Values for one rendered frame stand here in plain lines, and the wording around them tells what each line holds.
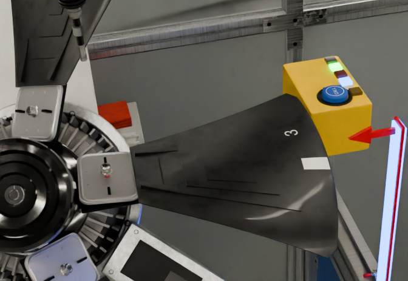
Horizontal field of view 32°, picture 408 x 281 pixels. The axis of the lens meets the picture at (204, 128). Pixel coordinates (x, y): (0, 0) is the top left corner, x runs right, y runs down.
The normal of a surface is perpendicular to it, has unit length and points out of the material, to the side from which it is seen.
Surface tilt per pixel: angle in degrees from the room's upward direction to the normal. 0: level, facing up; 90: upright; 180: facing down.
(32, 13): 54
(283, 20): 90
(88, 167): 7
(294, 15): 90
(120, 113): 0
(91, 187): 7
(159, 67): 90
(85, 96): 50
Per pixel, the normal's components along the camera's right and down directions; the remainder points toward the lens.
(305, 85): -0.07, -0.82
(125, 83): 0.18, 0.55
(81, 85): 0.10, -0.11
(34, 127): -0.69, -0.18
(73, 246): 0.73, -0.42
